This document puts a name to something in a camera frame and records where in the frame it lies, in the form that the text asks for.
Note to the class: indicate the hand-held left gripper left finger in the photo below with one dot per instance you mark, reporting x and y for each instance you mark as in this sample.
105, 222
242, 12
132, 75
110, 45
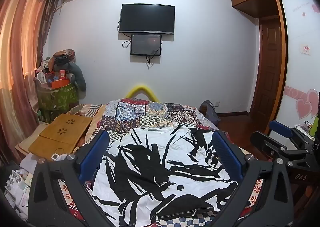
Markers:
93, 153

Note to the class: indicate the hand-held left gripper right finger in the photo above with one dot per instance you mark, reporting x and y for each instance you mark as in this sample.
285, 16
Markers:
226, 152

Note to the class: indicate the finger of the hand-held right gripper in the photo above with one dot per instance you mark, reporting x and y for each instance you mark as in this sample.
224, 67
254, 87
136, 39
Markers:
265, 143
281, 127

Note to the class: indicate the black and white printed shirt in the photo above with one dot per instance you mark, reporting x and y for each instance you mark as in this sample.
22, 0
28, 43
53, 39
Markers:
160, 167

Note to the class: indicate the pile of clothes and boxes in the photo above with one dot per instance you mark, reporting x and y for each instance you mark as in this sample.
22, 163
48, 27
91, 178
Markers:
62, 67

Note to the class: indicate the wooden lap tray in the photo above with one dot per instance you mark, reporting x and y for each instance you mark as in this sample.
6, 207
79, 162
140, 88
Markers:
60, 130

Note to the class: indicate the grey bag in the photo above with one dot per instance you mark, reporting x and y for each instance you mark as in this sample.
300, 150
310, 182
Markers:
210, 113

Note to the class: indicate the patchwork printed blanket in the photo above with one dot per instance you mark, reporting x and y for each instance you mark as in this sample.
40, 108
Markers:
140, 113

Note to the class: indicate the brown wooden door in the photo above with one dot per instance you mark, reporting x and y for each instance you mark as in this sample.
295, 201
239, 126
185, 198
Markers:
268, 67

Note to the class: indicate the green patterned storage bag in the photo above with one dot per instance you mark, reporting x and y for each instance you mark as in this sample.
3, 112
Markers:
57, 98

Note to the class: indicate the white wardrobe with heart stickers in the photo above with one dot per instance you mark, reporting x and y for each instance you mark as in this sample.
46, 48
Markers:
300, 54

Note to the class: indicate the yellow foam tube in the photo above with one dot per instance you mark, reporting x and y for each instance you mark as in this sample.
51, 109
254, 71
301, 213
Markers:
141, 89

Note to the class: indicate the pile of papers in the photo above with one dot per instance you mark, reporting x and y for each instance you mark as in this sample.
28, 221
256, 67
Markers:
18, 184

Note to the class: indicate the pink striped curtain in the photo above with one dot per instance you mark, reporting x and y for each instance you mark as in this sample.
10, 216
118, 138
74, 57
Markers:
17, 54

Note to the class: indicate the white wall socket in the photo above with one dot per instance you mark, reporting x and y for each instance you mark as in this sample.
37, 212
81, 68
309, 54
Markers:
217, 103

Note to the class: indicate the small black wall monitor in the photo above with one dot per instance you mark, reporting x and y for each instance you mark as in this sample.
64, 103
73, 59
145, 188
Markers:
145, 44

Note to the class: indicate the large black wall television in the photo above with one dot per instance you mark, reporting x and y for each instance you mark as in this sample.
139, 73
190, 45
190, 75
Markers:
147, 18

